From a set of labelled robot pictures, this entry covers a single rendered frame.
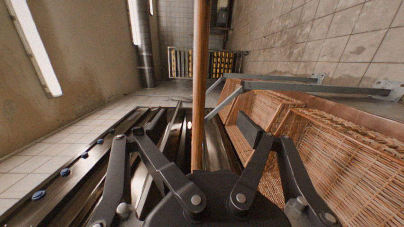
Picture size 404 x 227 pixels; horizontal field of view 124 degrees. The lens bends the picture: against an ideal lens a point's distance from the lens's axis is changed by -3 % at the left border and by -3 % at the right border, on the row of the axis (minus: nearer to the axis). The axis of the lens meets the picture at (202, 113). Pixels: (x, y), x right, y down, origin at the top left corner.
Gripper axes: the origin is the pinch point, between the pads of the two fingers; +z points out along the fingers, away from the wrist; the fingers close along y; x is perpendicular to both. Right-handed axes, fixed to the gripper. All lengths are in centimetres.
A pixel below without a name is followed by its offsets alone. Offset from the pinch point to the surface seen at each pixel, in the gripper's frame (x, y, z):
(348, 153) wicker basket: -21, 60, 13
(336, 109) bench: -7, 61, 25
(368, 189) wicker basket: -28, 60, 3
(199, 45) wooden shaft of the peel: 12.0, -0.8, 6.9
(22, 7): 46, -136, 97
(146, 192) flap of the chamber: -44, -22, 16
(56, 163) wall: -58, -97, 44
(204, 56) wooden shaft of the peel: 10.3, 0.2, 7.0
